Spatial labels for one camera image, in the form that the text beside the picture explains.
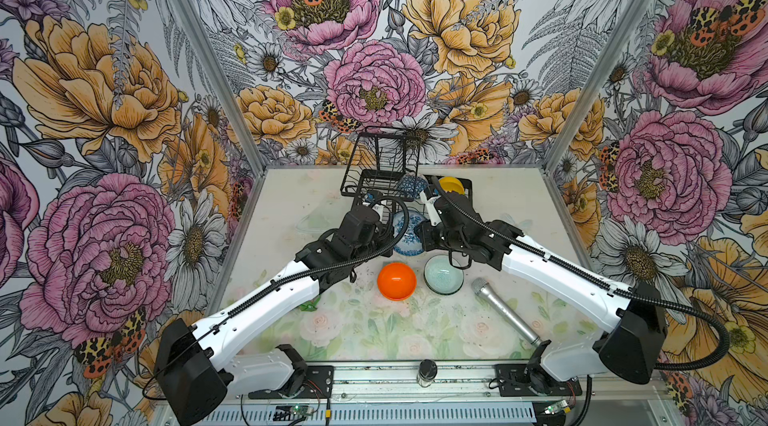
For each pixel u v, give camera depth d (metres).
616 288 0.43
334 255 0.56
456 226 0.59
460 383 0.76
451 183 1.06
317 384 0.73
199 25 0.83
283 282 0.48
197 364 0.38
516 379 0.74
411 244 0.78
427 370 0.68
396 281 0.88
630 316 0.42
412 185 1.11
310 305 0.82
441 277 0.88
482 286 0.87
